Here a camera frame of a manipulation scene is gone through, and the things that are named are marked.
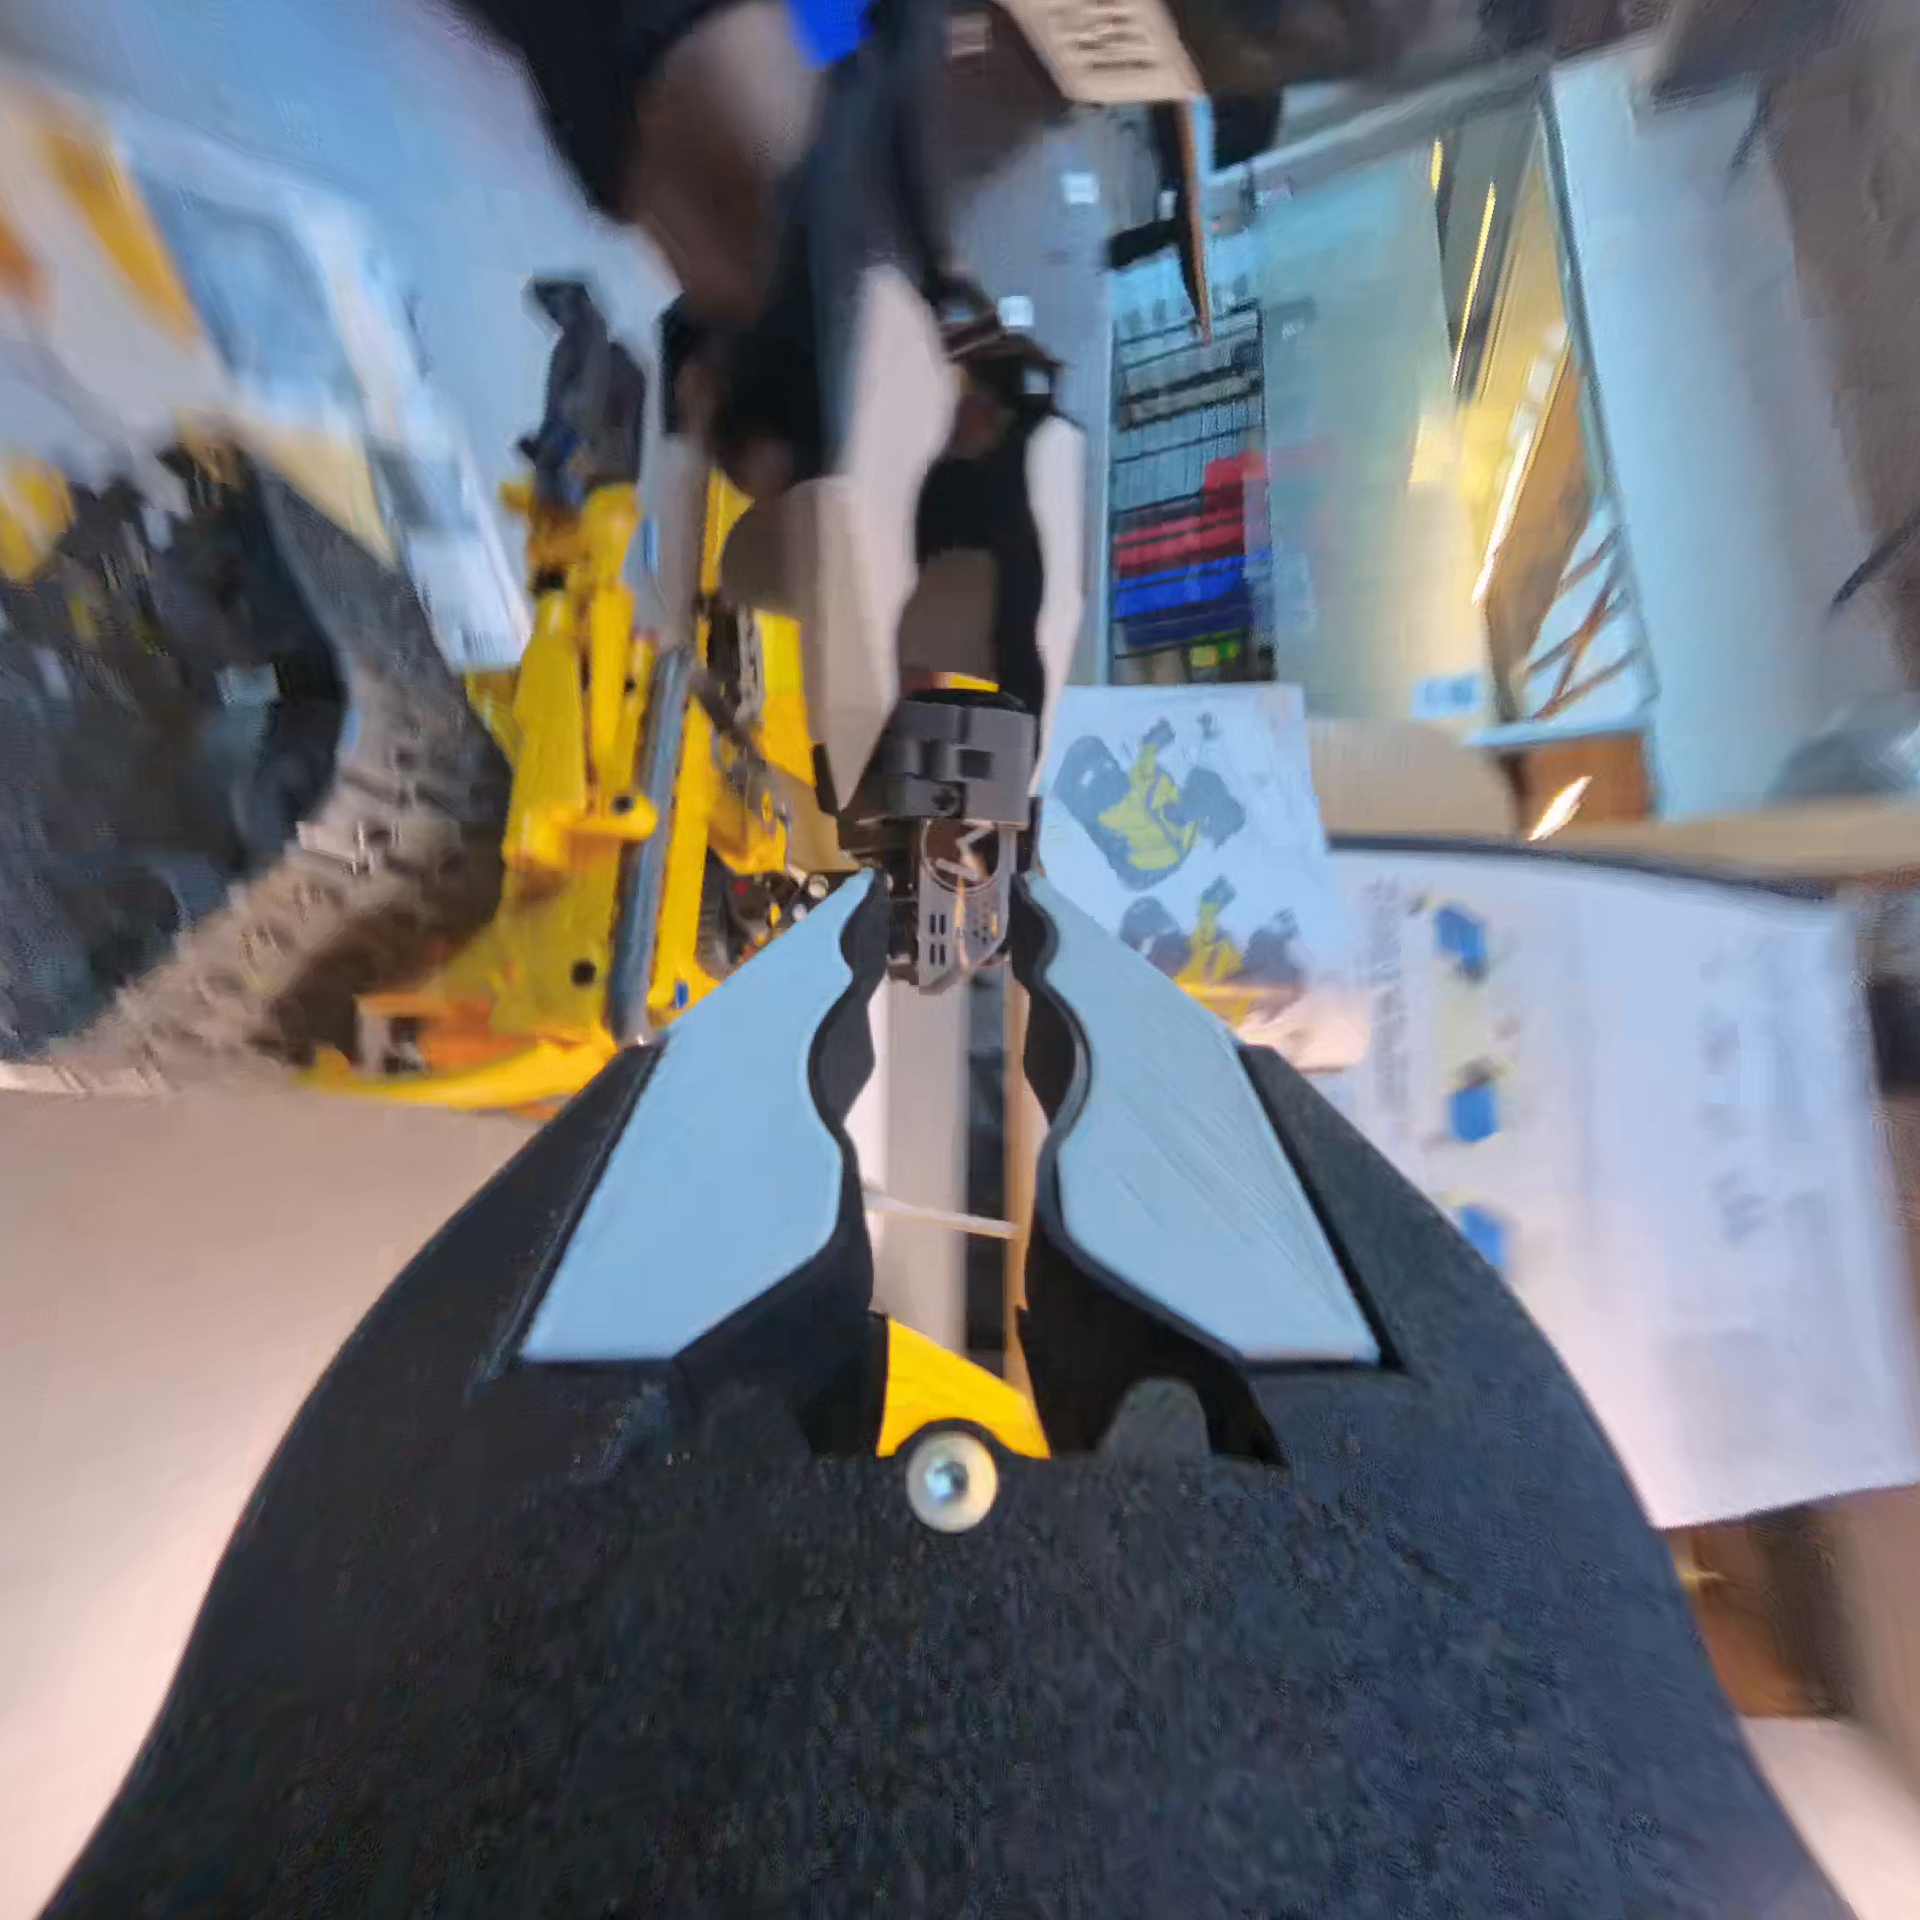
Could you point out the parts storage rack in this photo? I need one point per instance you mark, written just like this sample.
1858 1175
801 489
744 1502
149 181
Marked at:
1185 570

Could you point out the person's left forearm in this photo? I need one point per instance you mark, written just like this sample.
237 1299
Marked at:
569 90

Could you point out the person's left hand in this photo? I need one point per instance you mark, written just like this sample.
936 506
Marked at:
720 181

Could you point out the yellow grey toy brick robot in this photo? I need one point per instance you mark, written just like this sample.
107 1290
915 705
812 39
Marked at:
585 720

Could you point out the grey desk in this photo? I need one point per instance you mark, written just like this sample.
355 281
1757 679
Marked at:
225 1424

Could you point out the robot instruction booklet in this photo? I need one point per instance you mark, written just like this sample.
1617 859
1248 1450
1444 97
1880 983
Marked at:
1621 1126

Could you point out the grey toy robot head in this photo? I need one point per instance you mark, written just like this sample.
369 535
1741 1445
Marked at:
960 750

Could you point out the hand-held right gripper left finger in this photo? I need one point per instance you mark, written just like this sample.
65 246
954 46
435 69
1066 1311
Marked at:
705 1170

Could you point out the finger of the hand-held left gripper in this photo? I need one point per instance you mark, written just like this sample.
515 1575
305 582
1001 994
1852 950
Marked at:
1060 557
868 599

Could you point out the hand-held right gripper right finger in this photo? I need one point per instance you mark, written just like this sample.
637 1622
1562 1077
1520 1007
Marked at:
1185 1185

